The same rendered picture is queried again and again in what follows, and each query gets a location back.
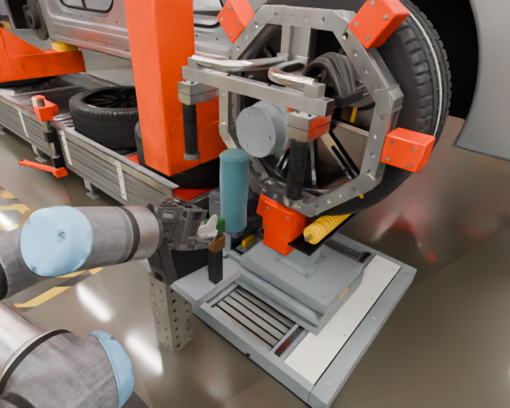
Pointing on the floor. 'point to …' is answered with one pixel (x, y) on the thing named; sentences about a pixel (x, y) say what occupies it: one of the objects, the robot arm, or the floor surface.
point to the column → (170, 315)
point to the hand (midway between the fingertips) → (211, 234)
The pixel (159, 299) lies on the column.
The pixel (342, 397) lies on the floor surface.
